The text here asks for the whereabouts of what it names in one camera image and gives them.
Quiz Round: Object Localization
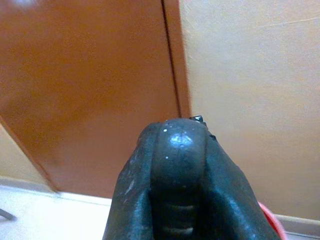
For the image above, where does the dark thin metal rod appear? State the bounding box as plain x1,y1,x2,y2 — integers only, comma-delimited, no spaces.
0,207,17,222

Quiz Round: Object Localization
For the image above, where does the brown wooden door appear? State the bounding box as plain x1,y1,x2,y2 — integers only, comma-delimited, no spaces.
0,0,181,199

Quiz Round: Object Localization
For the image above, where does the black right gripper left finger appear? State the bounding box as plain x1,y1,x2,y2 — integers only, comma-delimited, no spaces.
101,121,161,240

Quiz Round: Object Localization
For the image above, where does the black ribbed broom handle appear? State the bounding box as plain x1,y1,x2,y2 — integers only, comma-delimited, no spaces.
149,118,208,240

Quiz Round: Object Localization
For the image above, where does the red plastic broom part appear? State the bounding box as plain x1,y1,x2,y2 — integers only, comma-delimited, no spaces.
257,201,286,240

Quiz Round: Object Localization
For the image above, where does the brown wooden door frame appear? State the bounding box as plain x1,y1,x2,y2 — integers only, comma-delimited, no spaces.
162,0,194,118

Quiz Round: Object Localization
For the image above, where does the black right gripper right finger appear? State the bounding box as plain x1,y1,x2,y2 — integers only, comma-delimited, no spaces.
189,114,281,240

